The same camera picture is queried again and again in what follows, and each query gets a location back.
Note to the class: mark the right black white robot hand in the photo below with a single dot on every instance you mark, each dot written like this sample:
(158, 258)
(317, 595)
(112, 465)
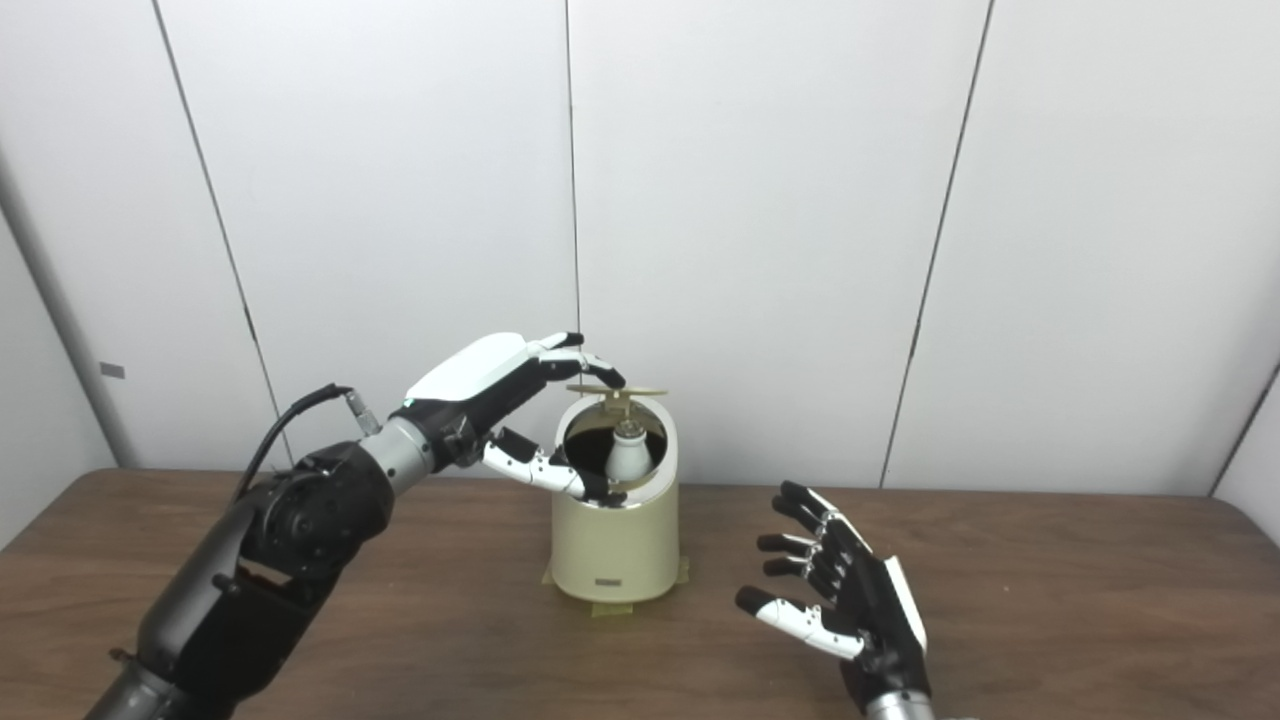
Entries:
(870, 610)

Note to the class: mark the cream-colored round bin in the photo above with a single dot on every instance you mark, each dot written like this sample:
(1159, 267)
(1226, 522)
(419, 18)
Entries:
(615, 540)

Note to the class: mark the small grey wall tag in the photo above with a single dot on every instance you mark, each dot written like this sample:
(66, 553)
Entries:
(112, 370)

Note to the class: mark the small white plastic bottle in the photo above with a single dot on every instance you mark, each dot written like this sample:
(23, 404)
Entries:
(630, 455)

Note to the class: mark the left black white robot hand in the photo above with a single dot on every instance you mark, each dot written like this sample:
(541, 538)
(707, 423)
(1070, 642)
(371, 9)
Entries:
(470, 385)

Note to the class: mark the cream round bin lid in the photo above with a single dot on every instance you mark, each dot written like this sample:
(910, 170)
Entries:
(642, 390)

